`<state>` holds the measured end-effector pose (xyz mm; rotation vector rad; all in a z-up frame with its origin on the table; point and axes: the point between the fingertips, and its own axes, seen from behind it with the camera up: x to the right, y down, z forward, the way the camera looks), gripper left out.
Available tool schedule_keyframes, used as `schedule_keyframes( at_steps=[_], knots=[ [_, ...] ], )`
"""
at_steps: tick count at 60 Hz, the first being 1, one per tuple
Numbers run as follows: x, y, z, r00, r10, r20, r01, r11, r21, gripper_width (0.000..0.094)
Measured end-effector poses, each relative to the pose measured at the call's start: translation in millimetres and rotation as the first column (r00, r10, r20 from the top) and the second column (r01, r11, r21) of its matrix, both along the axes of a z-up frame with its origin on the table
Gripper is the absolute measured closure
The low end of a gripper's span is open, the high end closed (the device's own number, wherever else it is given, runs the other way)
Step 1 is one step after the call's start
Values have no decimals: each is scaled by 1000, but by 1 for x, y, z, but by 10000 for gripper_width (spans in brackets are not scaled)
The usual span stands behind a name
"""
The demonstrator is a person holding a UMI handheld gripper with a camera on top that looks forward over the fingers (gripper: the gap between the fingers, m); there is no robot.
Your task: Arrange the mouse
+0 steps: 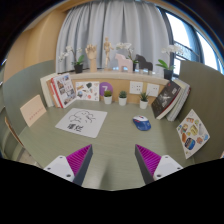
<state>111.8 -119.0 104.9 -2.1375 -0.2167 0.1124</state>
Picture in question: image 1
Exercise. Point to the wooden mannequin figure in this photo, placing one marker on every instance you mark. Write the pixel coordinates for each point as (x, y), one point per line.
(107, 50)

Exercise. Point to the beige card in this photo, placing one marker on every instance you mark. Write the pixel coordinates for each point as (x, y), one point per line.
(32, 110)

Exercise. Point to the blue and white computer mouse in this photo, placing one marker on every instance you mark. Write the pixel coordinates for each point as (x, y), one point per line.
(142, 123)

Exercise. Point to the wooden hand model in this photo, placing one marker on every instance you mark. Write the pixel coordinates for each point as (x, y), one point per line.
(92, 56)

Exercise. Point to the black horse figurine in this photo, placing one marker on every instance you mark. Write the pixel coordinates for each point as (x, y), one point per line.
(144, 63)

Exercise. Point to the white sticker picture card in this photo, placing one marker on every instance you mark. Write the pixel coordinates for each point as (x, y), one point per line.
(87, 91)

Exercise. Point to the window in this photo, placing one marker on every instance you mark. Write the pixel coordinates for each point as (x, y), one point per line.
(181, 33)

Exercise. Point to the black book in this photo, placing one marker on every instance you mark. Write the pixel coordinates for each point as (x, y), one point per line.
(166, 99)

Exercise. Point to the small plant in white pot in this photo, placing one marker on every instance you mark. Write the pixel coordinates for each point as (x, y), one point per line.
(122, 101)
(143, 104)
(107, 99)

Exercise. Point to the purple round number sign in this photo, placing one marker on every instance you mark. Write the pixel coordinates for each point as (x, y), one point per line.
(106, 86)

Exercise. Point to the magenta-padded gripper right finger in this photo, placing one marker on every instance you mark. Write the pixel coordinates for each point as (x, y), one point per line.
(166, 165)

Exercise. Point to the white orchid in black pot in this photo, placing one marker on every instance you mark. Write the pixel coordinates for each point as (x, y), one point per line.
(168, 73)
(78, 68)
(124, 46)

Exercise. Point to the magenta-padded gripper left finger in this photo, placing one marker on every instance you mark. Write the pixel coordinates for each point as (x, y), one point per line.
(60, 166)

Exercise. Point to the white mouse pad with drawing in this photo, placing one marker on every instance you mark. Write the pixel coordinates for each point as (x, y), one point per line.
(83, 122)

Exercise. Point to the red-edged picture magazine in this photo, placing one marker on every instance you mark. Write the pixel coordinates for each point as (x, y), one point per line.
(65, 89)

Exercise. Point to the white wall outlet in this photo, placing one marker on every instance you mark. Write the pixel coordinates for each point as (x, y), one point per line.
(152, 90)
(136, 87)

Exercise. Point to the food picture card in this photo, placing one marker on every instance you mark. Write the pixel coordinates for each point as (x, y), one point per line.
(192, 133)

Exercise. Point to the brown book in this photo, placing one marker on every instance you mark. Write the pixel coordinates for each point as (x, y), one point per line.
(49, 90)

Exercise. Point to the grey curtain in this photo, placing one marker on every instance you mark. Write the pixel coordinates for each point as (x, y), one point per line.
(110, 23)

